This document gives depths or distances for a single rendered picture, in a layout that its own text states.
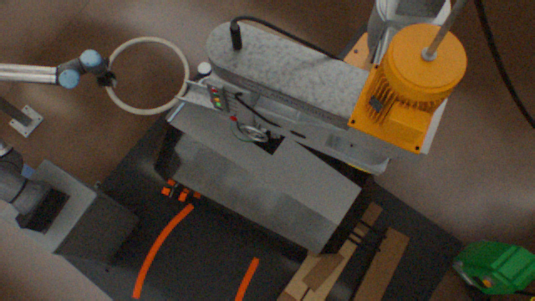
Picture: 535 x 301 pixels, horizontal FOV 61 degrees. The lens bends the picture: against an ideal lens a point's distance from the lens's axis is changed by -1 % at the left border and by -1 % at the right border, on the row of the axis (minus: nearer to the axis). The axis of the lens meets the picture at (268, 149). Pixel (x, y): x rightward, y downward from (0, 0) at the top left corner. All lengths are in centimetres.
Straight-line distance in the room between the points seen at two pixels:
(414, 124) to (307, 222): 124
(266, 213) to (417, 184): 138
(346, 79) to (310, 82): 14
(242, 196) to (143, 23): 204
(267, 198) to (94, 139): 170
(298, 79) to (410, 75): 54
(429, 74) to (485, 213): 240
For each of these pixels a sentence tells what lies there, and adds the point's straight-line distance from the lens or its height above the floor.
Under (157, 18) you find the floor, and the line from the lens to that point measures 415.
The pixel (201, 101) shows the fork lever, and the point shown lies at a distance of 261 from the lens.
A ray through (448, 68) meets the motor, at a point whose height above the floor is 214.
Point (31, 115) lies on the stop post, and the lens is 409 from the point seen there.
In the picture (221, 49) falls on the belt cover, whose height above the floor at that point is 174.
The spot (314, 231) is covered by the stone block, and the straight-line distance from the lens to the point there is 258.
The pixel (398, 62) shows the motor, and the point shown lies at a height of 214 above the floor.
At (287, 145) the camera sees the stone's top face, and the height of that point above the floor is 87.
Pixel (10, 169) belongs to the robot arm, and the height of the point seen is 113.
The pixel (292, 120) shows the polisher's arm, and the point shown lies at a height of 143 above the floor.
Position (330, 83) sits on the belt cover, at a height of 174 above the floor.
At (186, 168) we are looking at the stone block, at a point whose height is 71.
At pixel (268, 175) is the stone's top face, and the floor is 87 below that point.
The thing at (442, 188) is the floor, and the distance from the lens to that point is 364.
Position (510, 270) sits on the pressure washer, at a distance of 309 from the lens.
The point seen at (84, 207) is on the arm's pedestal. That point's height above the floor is 85.
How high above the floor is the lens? 333
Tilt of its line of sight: 72 degrees down
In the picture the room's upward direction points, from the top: 3 degrees counter-clockwise
